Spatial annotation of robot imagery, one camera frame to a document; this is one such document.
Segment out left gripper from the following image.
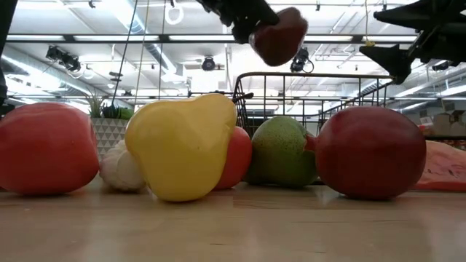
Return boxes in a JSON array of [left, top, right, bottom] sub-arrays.
[[196, 0, 281, 45]]

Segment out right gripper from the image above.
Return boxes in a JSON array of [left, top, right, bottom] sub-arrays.
[[359, 0, 466, 85]]

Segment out dark plum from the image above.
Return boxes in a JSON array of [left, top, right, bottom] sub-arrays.
[[249, 6, 309, 68]]

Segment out yellow pear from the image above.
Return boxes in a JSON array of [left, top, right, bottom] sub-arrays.
[[124, 92, 238, 203]]

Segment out red tomato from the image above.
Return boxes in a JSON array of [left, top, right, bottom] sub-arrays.
[[0, 102, 100, 195]]

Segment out yellow hanging tag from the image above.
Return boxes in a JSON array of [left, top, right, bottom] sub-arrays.
[[364, 0, 376, 47]]

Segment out black ceiling light beam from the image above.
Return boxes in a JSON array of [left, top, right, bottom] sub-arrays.
[[6, 33, 419, 44]]

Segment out cardboard boxes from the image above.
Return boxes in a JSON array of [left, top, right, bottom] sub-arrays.
[[431, 108, 466, 138]]

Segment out dark red apple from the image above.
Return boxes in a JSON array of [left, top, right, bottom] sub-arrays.
[[315, 106, 427, 200]]

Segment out speckled green fruit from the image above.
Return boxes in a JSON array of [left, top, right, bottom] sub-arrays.
[[242, 115, 320, 189]]

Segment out watermelon slice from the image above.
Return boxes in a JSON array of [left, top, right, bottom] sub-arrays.
[[413, 140, 466, 193]]

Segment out orange-red peach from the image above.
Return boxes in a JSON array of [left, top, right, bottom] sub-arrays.
[[213, 126, 253, 191]]

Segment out succulent in patterned white pot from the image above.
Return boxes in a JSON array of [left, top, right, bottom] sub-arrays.
[[84, 90, 135, 158]]

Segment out wire basket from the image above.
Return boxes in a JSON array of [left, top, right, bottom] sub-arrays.
[[232, 71, 398, 141]]

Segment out white ring lamp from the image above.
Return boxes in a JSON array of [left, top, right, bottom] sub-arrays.
[[164, 1, 185, 25]]

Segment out thin tan hanging cord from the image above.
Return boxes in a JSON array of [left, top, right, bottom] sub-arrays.
[[133, 0, 151, 110]]

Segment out long thin black cable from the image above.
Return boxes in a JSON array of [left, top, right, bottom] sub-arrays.
[[110, 0, 140, 107]]

